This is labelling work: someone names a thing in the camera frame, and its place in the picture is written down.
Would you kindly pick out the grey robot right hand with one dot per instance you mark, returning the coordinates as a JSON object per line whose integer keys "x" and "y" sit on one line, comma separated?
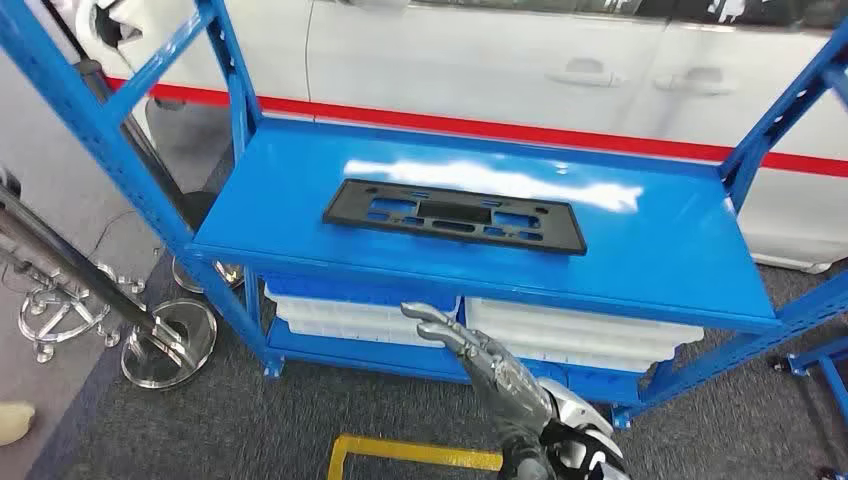
{"x": 497, "y": 378}

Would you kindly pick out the black plastic plate frame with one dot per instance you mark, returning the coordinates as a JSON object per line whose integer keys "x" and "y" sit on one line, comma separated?
{"x": 344, "y": 212}

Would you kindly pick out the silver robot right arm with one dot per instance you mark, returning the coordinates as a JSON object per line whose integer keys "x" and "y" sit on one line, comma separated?
{"x": 576, "y": 411}

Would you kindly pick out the blue metal shelf rack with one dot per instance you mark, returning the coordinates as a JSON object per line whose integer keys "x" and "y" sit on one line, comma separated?
{"x": 662, "y": 252}

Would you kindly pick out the white plastic bin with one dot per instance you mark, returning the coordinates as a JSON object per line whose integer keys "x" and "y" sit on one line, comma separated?
{"x": 583, "y": 338}
{"x": 344, "y": 321}

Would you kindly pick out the yellow floor tape square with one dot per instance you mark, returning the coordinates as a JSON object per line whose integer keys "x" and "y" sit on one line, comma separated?
{"x": 411, "y": 452}

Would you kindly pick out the red barrier belt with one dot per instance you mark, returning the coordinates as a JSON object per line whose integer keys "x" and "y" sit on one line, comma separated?
{"x": 464, "y": 126}

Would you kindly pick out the chrome round base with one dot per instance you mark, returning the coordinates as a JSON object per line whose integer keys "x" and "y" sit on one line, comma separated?
{"x": 228, "y": 275}

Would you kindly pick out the white car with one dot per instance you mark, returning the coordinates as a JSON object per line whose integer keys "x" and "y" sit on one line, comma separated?
{"x": 464, "y": 66}

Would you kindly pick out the chrome stanchion with round base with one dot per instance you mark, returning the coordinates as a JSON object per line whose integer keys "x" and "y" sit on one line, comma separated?
{"x": 172, "y": 344}

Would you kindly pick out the chrome chair base with casters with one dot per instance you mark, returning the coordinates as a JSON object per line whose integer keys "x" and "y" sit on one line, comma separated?
{"x": 44, "y": 351}

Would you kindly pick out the pale rounded object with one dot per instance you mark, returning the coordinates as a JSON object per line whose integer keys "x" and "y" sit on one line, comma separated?
{"x": 13, "y": 424}

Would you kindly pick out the black stanchion post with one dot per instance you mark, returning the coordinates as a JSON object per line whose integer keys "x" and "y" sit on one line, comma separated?
{"x": 151, "y": 159}

